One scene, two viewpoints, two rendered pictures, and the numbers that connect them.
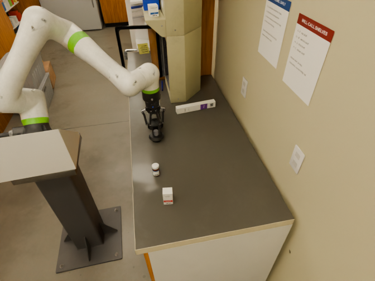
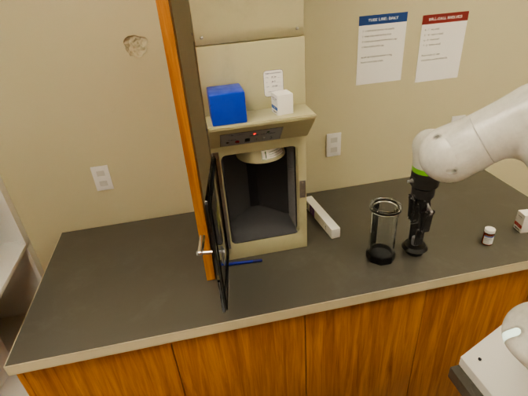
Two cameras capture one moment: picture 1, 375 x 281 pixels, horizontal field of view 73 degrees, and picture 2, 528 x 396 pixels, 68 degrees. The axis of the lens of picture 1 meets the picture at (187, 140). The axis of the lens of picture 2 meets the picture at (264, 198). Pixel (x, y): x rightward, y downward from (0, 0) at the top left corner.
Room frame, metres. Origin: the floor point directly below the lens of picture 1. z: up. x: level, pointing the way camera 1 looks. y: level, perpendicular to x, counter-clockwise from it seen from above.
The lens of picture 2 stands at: (1.69, 1.34, 1.89)
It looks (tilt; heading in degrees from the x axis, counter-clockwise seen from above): 30 degrees down; 271
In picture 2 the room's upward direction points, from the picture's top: 4 degrees counter-clockwise
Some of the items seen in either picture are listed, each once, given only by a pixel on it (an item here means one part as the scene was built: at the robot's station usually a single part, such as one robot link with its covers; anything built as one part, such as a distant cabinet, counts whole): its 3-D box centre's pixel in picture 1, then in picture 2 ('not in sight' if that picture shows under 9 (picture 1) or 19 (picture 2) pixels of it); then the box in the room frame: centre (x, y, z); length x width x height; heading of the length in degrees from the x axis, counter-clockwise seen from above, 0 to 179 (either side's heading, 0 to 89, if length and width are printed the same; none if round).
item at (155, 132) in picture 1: (156, 134); (415, 243); (1.17, 0.19, 0.97); 0.09 x 0.09 x 0.07
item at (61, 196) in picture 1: (75, 204); not in sight; (1.05, 0.80, 0.45); 0.48 x 0.48 x 0.90; 12
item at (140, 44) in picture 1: (140, 53); (218, 232); (1.86, 0.34, 1.19); 0.30 x 0.01 x 0.40; 92
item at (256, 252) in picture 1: (182, 152); (307, 320); (1.56, 0.05, 0.45); 2.05 x 0.67 x 0.90; 10
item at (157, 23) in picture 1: (153, 20); (260, 130); (1.71, 0.20, 1.46); 0.32 x 0.11 x 0.10; 10
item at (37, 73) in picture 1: (23, 72); not in sight; (3.05, 2.08, 0.49); 0.60 x 0.42 x 0.33; 10
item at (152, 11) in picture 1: (153, 10); (282, 102); (1.64, 0.19, 1.54); 0.05 x 0.05 x 0.06; 18
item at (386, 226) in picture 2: (153, 110); (383, 230); (1.30, 0.20, 1.06); 0.11 x 0.11 x 0.21
